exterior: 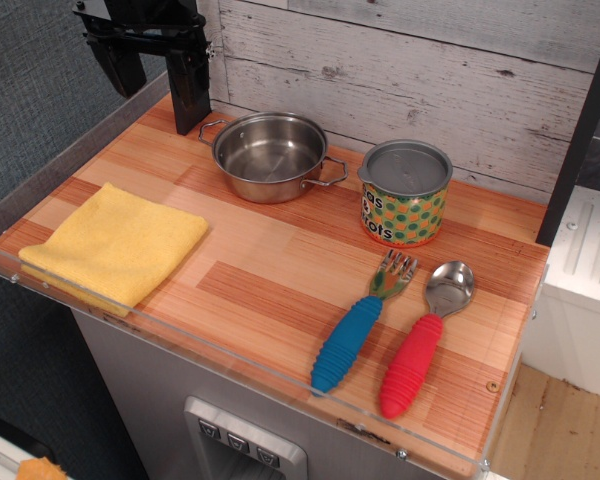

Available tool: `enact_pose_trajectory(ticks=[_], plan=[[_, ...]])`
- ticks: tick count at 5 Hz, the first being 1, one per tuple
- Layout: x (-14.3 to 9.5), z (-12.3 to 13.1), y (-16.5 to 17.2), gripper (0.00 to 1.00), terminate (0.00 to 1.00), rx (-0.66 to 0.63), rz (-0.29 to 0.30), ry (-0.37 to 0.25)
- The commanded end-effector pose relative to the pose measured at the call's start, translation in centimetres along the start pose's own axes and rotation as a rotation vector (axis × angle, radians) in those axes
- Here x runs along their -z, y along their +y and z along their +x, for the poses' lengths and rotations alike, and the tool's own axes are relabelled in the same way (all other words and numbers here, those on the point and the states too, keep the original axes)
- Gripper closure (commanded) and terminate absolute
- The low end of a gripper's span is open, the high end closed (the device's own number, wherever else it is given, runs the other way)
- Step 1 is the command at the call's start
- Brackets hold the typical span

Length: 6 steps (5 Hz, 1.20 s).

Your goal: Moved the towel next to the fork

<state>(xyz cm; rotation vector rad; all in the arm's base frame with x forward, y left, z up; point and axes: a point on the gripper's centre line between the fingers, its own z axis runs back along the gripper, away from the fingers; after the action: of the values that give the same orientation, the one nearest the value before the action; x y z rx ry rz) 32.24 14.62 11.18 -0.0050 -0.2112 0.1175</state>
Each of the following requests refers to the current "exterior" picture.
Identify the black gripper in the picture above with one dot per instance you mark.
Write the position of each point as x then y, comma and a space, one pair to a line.
118, 31

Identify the orange object at corner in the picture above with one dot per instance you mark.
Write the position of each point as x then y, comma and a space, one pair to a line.
40, 469

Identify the peas and carrots can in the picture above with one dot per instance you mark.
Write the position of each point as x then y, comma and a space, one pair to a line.
404, 192

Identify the grey toy kitchen cabinet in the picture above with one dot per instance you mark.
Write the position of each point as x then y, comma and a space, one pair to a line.
150, 370

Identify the clear acrylic guard rail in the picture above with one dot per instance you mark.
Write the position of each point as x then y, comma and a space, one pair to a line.
270, 282

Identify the stainless steel pot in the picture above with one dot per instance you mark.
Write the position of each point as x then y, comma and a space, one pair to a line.
272, 157

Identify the silver dispenser button panel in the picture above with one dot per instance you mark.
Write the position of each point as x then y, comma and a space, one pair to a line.
229, 447

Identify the yellow towel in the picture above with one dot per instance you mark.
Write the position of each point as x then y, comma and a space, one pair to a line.
115, 249

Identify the blue handled fork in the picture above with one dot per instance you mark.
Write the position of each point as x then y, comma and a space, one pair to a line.
340, 350

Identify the red handled spoon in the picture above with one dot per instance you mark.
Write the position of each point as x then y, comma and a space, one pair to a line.
448, 291

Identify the black vertical post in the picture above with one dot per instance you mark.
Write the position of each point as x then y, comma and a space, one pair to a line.
572, 164

